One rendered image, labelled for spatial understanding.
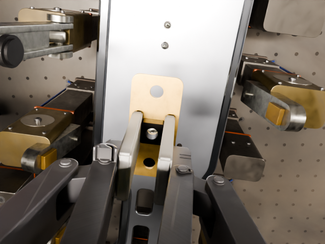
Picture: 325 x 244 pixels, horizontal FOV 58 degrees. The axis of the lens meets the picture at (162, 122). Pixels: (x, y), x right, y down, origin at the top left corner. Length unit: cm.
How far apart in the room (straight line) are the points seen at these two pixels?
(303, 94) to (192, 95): 16
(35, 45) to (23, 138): 16
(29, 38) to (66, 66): 46
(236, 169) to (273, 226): 51
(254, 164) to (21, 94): 64
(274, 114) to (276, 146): 49
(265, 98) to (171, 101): 24
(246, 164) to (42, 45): 38
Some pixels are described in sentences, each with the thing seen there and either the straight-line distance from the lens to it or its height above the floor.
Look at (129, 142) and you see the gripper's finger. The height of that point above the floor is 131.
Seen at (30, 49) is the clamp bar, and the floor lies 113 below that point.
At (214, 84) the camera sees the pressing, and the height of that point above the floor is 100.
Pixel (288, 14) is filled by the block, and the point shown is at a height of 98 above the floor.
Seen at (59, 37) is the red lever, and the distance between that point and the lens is 42.
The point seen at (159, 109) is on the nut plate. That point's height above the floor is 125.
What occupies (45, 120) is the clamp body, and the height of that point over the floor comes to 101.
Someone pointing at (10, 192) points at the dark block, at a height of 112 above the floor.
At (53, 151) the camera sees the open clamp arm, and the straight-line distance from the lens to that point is 47.
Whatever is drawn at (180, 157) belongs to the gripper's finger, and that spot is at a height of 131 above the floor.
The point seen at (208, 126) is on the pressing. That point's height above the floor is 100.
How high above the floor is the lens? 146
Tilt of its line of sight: 69 degrees down
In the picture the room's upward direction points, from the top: 173 degrees counter-clockwise
